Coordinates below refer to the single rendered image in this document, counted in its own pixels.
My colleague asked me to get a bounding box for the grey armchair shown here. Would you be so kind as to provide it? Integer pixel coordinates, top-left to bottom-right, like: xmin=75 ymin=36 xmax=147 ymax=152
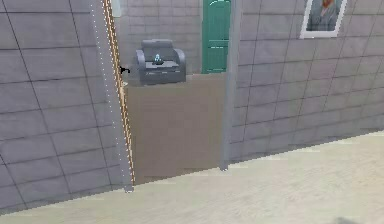
xmin=135 ymin=38 xmax=187 ymax=86

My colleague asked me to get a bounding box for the green room door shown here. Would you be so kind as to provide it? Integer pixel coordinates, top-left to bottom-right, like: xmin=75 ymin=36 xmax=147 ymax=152
xmin=201 ymin=0 xmax=232 ymax=75

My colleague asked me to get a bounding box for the orange edged open door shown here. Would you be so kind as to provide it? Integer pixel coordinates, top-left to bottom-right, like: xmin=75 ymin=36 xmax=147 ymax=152
xmin=101 ymin=0 xmax=136 ymax=186

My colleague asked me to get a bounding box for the white framed wall picture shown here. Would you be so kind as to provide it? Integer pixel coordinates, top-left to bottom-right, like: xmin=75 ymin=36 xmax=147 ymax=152
xmin=299 ymin=0 xmax=348 ymax=40

